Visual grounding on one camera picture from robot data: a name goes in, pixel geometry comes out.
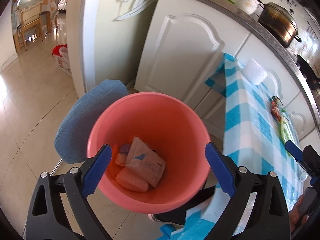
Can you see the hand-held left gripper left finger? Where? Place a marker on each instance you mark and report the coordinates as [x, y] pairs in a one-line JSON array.
[[97, 170]]

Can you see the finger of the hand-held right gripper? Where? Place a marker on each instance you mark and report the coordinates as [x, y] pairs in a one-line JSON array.
[[293, 151]]

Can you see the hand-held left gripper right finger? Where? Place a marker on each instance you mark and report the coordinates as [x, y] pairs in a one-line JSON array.
[[220, 170]]

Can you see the green clear plastic wrapper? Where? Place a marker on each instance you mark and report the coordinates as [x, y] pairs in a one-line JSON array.
[[285, 130]]

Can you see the small pale wrapper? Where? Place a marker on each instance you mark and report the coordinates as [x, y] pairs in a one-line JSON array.
[[121, 159]]

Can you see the bumpy foam pad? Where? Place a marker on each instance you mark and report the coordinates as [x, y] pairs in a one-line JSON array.
[[130, 180]]

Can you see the small purple wrapper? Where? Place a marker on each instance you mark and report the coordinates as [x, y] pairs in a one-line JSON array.
[[125, 149]]

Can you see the white paper package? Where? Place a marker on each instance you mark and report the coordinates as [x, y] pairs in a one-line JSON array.
[[142, 165]]

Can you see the red snack wrapper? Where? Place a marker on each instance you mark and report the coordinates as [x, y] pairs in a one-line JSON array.
[[276, 107]]

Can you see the pink plastic bucket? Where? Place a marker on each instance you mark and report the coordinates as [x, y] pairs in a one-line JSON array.
[[150, 120]]

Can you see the white sponge block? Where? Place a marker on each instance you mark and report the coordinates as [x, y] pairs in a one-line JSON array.
[[255, 71]]

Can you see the person's right hand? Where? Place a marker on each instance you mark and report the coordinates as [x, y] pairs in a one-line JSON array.
[[296, 213]]

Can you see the white arched cabinet door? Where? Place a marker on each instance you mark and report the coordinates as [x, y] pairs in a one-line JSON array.
[[180, 55], [252, 46], [303, 125]]

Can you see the blue white checked tablecloth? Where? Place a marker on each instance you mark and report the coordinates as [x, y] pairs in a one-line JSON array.
[[250, 120]]

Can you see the black wok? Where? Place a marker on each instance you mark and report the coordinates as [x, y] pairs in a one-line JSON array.
[[308, 71]]

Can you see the red white basket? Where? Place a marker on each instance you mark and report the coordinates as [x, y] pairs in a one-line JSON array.
[[62, 62]]

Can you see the large dark lidded pot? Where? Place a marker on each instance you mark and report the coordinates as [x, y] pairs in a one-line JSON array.
[[277, 23]]

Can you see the wooden chair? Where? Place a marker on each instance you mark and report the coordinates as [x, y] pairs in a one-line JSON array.
[[30, 27]]

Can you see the white ceramic bowl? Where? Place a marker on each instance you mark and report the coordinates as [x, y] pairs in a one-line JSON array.
[[245, 1]]

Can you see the dining table with patterned cloth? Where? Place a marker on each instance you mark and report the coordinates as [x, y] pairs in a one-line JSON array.
[[47, 5]]

